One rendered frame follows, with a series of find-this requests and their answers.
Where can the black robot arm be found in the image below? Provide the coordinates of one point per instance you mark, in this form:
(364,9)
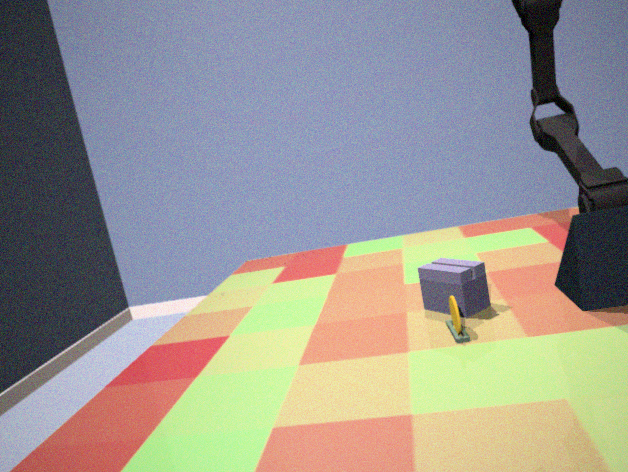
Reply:
(599,189)

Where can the gold coin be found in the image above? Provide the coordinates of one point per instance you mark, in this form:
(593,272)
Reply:
(454,315)

